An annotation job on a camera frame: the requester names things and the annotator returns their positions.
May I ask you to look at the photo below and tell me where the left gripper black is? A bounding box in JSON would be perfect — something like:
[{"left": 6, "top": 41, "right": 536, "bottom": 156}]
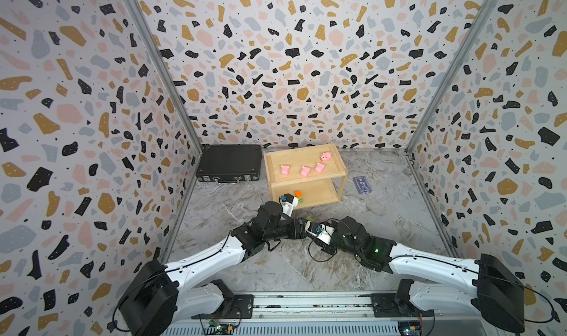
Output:
[{"left": 263, "top": 217, "right": 314, "bottom": 244}]

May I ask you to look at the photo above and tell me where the green orange mixer truck toy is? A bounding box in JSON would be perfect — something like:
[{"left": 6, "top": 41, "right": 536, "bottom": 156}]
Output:
[{"left": 295, "top": 191, "right": 304, "bottom": 203}]

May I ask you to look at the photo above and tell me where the pink toy pig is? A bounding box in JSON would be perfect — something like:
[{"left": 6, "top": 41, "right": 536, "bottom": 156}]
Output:
[
  {"left": 320, "top": 151, "right": 332, "bottom": 162},
  {"left": 315, "top": 163, "right": 326, "bottom": 173},
  {"left": 300, "top": 166, "right": 311, "bottom": 178},
  {"left": 281, "top": 165, "right": 290, "bottom": 176}
]

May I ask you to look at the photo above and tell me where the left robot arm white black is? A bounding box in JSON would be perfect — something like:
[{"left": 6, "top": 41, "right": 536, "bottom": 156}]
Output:
[{"left": 114, "top": 201, "right": 309, "bottom": 335}]

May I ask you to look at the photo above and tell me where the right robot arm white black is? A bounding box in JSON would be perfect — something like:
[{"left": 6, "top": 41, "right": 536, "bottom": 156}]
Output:
[{"left": 306, "top": 216, "right": 526, "bottom": 333}]

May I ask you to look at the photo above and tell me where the wooden two-tier shelf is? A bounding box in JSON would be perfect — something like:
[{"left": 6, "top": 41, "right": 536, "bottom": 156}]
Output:
[{"left": 264, "top": 144, "right": 348, "bottom": 209}]

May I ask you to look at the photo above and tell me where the blue card deck box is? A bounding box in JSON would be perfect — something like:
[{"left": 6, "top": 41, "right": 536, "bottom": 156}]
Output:
[{"left": 353, "top": 176, "right": 372, "bottom": 194}]

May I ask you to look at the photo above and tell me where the black briefcase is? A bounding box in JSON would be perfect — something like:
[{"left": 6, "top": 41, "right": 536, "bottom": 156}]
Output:
[{"left": 196, "top": 145, "right": 262, "bottom": 184}]

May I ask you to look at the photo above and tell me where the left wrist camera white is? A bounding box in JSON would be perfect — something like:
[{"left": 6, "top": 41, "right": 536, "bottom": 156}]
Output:
[{"left": 280, "top": 194, "right": 299, "bottom": 218}]

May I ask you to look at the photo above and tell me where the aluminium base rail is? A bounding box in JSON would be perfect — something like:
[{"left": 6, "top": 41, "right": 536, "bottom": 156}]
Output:
[{"left": 121, "top": 290, "right": 488, "bottom": 336}]

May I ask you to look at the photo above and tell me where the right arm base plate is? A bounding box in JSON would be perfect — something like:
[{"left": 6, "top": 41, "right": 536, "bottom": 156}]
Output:
[{"left": 370, "top": 293, "right": 434, "bottom": 318}]

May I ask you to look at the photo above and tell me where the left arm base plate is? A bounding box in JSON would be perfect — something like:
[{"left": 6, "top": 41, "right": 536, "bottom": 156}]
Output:
[{"left": 191, "top": 294, "right": 254, "bottom": 320}]

